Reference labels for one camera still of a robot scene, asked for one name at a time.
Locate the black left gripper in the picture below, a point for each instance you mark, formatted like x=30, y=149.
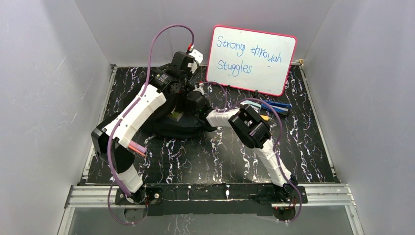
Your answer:
x=179, y=68

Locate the green treehouse book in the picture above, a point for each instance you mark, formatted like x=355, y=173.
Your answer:
x=175, y=116

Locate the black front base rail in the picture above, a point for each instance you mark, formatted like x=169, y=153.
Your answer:
x=172, y=199

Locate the orange highlighter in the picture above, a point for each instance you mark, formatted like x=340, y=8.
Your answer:
x=266, y=118

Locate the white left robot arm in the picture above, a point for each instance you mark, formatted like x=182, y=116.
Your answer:
x=156, y=98

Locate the black backpack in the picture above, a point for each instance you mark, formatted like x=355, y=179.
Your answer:
x=183, y=115

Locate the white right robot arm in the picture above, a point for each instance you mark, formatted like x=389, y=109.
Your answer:
x=252, y=130

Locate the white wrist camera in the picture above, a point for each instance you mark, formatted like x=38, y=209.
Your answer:
x=198, y=58
x=200, y=88

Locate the pink highlighter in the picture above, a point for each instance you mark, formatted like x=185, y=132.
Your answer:
x=138, y=146

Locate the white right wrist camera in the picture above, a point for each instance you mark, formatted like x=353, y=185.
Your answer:
x=200, y=88

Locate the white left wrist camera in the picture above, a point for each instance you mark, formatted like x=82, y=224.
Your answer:
x=198, y=58

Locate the pink framed whiteboard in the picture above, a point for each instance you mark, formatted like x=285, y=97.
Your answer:
x=250, y=60

